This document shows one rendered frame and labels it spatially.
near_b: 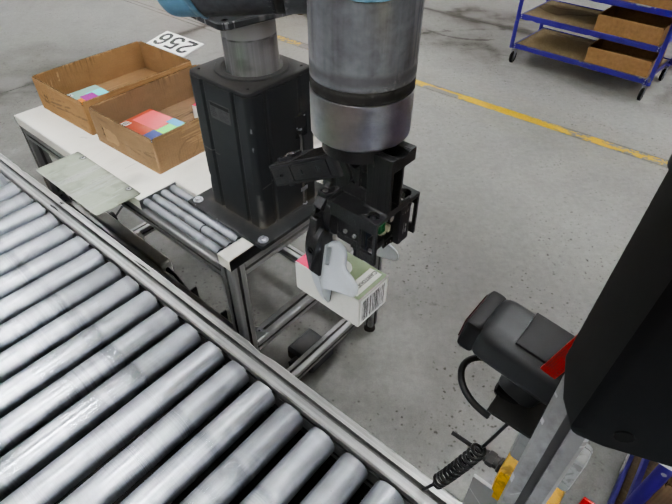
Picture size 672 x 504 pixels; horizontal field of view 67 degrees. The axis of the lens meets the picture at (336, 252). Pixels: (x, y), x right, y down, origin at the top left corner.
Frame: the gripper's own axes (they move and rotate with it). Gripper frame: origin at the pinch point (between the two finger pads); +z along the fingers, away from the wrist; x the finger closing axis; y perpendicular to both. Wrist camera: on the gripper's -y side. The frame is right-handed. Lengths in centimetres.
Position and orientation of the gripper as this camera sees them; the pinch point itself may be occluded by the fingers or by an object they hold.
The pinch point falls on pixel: (341, 275)
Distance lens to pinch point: 61.0
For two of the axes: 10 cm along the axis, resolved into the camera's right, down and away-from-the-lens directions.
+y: 7.5, 4.5, -4.9
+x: 6.6, -5.1, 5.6
